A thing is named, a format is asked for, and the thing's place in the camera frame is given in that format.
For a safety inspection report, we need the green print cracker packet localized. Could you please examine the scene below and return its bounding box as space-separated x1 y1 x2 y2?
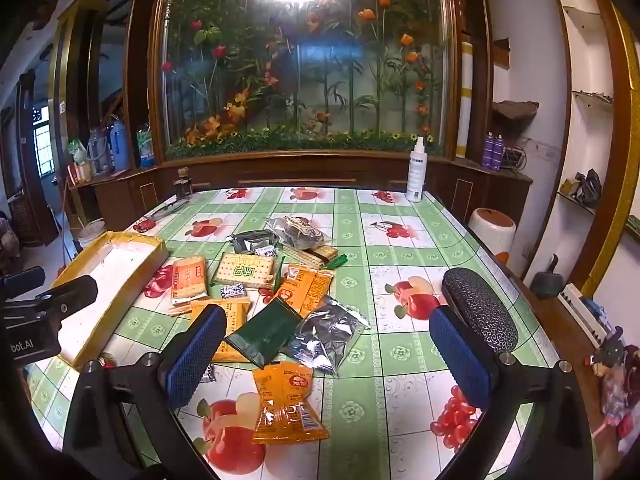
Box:
212 251 279 290

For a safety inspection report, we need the white spray bottle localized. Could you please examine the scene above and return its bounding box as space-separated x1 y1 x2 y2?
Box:
405 136 431 204

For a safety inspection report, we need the brown shallow basket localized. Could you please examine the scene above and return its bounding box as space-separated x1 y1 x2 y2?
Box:
492 101 540 122

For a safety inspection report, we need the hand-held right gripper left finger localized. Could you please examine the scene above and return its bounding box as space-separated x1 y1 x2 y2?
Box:
62 304 228 480

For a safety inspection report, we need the black patterned glasses case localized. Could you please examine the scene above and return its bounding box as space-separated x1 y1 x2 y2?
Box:
441 267 519 354

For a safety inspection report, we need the white bucket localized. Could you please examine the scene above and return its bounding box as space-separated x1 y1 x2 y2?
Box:
77 217 107 251

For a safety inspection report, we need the dark green snack packet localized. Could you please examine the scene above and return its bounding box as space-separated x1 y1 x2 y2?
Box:
224 304 304 370

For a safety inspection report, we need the white power strip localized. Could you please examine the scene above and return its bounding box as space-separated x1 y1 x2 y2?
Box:
557 282 609 346

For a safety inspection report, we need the barred window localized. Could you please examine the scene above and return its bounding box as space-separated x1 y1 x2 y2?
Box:
32 105 54 176

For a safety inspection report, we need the grey thermos jug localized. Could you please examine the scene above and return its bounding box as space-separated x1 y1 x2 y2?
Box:
87 127 111 174

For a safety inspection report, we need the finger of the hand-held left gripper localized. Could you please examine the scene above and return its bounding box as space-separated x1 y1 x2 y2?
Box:
0 266 46 302
34 275 99 327

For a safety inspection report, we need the fruit print tablecloth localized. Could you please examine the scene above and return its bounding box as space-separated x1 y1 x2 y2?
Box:
25 186 562 480

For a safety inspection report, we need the glass flower display case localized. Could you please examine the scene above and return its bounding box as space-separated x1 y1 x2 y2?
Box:
150 0 457 163

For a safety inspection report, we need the grey foil snack packet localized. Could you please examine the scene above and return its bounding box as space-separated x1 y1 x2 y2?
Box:
229 230 277 256

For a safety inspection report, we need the orange cracker packet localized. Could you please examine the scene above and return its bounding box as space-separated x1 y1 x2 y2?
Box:
170 255 210 308

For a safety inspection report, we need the large orange snack packet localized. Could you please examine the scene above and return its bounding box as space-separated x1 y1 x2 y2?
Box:
189 299 252 364

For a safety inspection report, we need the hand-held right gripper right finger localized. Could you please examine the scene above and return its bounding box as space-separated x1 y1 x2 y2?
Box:
429 306 593 480

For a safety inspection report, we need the white yellow rolled scroll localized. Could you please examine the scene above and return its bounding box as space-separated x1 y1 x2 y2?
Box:
454 42 474 160

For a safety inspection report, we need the clear bag of dark snacks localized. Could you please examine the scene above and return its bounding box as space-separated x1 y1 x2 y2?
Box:
264 215 333 252

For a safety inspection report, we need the white stool with orange top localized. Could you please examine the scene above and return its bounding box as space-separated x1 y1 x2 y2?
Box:
469 207 516 266

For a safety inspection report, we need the yellow cardboard box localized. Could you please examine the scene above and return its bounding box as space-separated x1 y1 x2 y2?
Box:
50 230 171 371

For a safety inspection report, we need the silver foil snack packet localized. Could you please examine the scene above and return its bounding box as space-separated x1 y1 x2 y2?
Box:
281 296 372 377

